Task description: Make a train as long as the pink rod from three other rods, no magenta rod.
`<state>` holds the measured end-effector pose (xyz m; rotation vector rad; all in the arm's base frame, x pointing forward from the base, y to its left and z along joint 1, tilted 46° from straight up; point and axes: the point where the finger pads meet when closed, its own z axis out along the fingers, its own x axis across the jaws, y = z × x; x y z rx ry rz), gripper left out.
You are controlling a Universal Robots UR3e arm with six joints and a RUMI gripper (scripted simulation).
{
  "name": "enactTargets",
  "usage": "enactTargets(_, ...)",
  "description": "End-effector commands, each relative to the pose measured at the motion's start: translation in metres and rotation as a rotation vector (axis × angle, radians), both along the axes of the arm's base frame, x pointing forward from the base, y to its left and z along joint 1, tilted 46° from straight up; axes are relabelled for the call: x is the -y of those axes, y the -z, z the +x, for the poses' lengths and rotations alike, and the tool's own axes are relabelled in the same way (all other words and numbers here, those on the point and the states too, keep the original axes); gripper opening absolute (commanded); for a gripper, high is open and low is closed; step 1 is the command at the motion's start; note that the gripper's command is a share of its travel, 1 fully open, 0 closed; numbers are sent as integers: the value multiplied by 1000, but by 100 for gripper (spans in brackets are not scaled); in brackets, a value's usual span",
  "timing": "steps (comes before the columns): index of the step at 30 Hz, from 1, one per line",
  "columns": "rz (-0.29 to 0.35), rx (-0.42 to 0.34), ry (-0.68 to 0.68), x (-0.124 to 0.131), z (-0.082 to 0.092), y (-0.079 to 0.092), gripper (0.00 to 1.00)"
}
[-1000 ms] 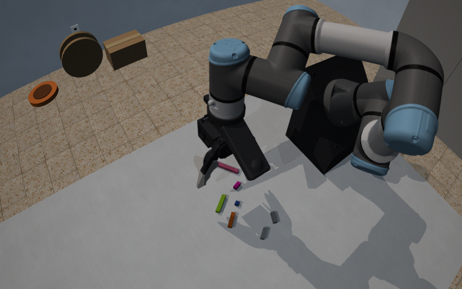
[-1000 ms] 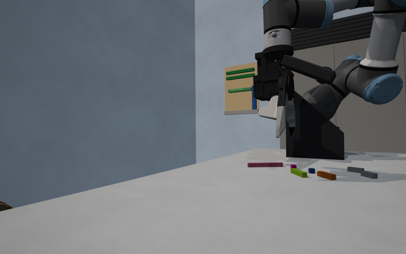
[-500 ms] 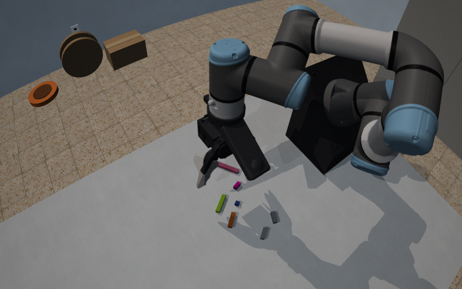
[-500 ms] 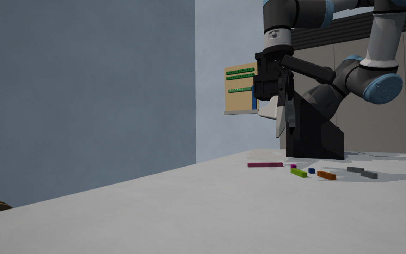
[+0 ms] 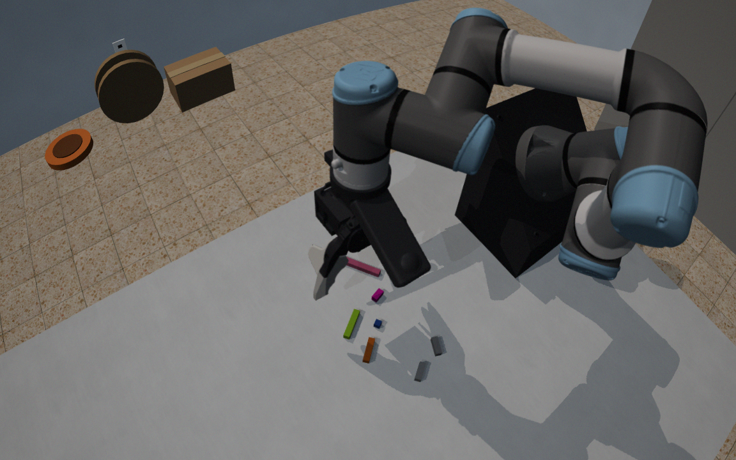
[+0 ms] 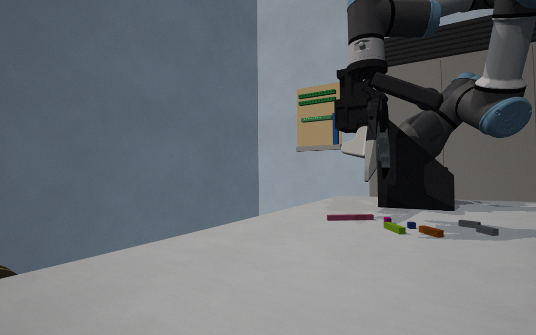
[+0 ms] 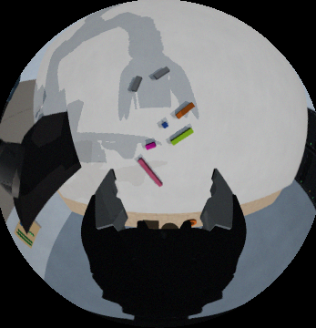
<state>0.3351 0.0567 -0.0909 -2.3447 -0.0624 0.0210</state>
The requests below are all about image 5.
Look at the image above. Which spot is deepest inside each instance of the lime green rod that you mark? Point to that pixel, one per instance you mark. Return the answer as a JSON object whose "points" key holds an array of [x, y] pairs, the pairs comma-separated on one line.
{"points": [[351, 324]]}

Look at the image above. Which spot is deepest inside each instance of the dark pink rod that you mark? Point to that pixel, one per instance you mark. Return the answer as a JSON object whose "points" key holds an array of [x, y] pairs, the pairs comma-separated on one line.
{"points": [[363, 267]]}

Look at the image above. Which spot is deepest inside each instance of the small magenta block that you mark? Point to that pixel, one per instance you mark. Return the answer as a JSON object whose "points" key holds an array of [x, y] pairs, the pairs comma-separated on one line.
{"points": [[377, 295]]}

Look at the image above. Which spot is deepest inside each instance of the dark grey rod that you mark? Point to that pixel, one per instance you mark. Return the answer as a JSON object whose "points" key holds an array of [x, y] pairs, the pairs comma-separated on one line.
{"points": [[420, 371], [436, 346]]}

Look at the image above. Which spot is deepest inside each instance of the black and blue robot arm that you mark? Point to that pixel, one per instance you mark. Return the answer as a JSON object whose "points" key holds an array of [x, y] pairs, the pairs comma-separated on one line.
{"points": [[652, 167]]}

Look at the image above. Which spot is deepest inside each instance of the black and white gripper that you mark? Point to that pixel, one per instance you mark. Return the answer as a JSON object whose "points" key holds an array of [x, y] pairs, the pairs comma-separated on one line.
{"points": [[338, 218]]}

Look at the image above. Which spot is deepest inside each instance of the orange rod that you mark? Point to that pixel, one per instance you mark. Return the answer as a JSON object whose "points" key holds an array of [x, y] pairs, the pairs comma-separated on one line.
{"points": [[368, 350]]}

